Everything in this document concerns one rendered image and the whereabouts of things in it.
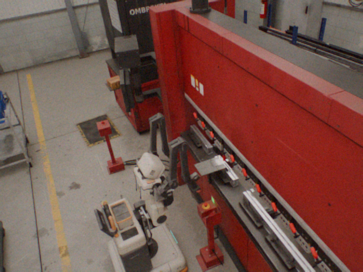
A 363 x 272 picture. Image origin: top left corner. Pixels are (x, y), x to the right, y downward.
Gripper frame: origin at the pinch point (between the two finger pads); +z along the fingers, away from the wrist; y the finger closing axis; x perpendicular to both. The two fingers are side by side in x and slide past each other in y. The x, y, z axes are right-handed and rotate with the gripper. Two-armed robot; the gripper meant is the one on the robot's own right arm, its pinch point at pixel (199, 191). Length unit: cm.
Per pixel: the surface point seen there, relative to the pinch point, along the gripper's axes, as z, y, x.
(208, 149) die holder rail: 23, 54, -34
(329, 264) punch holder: -14, -116, -36
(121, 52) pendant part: -90, 130, -31
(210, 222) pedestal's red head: 24.5, -15.4, 10.8
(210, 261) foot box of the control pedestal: 79, -14, 41
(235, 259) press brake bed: 96, -21, 21
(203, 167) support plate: 8.2, 25.6, -16.9
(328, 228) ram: -36, -109, -47
